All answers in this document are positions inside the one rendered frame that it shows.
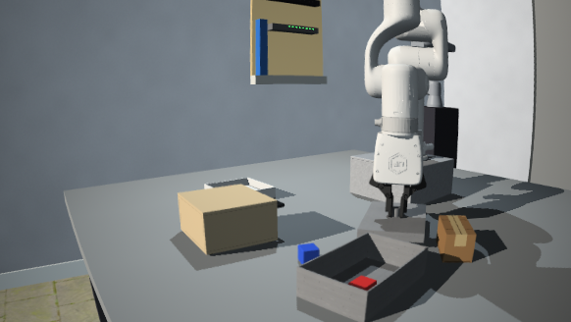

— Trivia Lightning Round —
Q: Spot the light wooden cabinet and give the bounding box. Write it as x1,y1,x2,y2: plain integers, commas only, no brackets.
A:
178,184,285,255

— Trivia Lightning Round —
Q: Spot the red block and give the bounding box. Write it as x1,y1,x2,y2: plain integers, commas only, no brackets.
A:
348,276,377,291

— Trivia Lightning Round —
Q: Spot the brown cardboard box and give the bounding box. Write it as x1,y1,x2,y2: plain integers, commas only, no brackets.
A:
436,215,476,263

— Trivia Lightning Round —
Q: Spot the blue block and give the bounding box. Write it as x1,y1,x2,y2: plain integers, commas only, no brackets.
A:
298,243,320,264

